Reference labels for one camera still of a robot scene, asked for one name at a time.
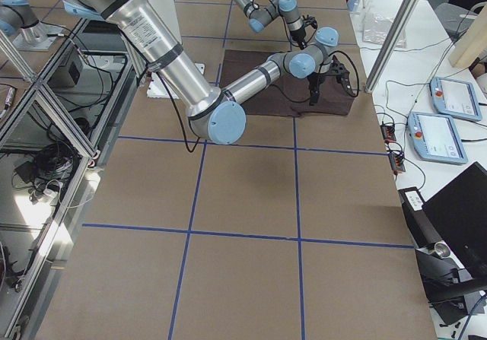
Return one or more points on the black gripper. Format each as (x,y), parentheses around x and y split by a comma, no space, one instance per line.
(316,77)
(297,33)

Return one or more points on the dark brown t-shirt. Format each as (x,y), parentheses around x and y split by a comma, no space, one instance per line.
(288,96)

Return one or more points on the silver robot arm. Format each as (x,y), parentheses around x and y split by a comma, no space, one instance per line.
(262,7)
(213,113)

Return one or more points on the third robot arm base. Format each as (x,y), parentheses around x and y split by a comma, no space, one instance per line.
(18,19)

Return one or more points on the clear plastic bag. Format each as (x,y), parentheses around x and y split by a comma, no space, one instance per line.
(376,28)

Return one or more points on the orange terminal block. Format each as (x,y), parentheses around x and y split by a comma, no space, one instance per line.
(388,132)

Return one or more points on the near teach pendant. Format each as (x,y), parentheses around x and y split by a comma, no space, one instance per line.
(435,138)

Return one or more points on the teach pendant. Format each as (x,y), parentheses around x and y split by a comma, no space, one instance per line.
(455,98)
(435,138)

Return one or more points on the far teach pendant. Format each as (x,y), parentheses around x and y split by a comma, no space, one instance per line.
(455,98)

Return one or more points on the wooden beam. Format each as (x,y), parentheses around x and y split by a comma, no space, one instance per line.
(473,42)

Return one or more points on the black monitor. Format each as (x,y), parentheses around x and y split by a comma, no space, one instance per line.
(458,213)

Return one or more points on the steel cup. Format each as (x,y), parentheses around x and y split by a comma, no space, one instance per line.
(439,250)

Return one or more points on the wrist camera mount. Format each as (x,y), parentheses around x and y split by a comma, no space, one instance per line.
(338,71)
(310,21)

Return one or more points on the aluminium frame post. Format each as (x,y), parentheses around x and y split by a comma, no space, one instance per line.
(403,15)

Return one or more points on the aluminium frame rack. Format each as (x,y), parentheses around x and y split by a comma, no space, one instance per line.
(61,112)

